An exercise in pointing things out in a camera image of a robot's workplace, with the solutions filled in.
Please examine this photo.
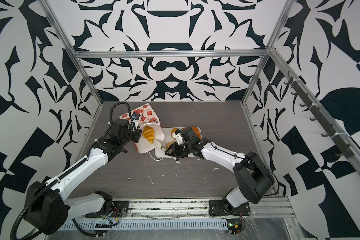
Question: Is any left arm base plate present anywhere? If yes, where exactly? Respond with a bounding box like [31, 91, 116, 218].
[85, 201, 129, 218]

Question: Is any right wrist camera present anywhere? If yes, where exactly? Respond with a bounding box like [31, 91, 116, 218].
[172, 133, 184, 145]

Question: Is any aluminium cage frame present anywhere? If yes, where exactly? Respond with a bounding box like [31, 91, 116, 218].
[40, 1, 360, 176]

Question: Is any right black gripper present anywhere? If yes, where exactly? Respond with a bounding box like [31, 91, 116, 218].
[165, 142, 194, 158]

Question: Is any white plastic tray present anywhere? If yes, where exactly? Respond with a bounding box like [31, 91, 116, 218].
[154, 126, 203, 159]

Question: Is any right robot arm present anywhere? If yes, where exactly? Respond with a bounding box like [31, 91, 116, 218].
[148, 127, 275, 209]

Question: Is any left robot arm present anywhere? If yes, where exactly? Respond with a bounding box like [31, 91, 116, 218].
[18, 119, 142, 235]

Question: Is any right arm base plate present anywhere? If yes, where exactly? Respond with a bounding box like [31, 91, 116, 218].
[209, 200, 251, 217]

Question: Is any red white paper bag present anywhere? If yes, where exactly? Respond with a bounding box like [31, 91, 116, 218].
[131, 103, 165, 154]

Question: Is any white slotted cable duct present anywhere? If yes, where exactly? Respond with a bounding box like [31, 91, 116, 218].
[77, 219, 229, 231]

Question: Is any orange ring fake bread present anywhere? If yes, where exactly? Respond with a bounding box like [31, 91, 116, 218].
[166, 142, 175, 149]

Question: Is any black corrugated cable conduit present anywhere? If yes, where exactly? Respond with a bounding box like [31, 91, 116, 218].
[9, 182, 61, 240]

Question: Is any yellow striped fake bread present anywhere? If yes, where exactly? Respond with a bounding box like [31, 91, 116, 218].
[171, 128, 180, 139]

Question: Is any yellow fake croissant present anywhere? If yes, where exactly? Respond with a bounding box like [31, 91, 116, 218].
[142, 126, 156, 144]

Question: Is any orange fake croissant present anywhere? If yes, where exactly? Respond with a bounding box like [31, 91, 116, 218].
[181, 127, 202, 141]

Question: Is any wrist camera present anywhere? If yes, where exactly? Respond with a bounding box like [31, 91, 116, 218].
[172, 133, 184, 145]
[132, 112, 141, 121]

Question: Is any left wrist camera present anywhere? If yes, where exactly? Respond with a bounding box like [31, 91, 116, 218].
[132, 112, 141, 121]

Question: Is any small circuit board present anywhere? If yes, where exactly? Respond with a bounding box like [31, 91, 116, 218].
[227, 218, 246, 235]

